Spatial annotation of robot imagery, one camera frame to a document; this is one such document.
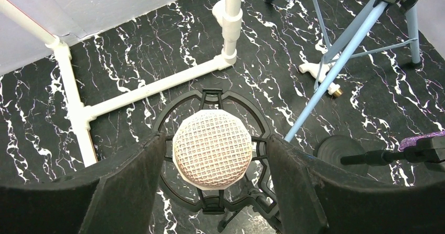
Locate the blue music stand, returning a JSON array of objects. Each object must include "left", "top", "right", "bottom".
[{"left": 265, "top": 0, "right": 421, "bottom": 142}]

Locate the pink microphone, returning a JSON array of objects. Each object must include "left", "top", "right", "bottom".
[{"left": 172, "top": 109, "right": 253, "bottom": 190}]

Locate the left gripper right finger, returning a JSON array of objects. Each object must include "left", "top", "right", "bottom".
[{"left": 267, "top": 135, "right": 444, "bottom": 233}]

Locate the white PVC pipe frame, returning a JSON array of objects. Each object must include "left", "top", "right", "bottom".
[{"left": 0, "top": 0, "right": 245, "bottom": 168}]

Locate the white pipe piece brass end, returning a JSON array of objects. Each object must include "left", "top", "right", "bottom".
[{"left": 299, "top": 62, "right": 343, "bottom": 98}]

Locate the purple glitter microphone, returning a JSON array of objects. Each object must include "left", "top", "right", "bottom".
[{"left": 398, "top": 131, "right": 445, "bottom": 153}]

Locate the black round-base microphone stand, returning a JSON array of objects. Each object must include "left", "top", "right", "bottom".
[{"left": 314, "top": 131, "right": 444, "bottom": 176}]

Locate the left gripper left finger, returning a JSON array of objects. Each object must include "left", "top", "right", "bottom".
[{"left": 1, "top": 132, "right": 165, "bottom": 233}]

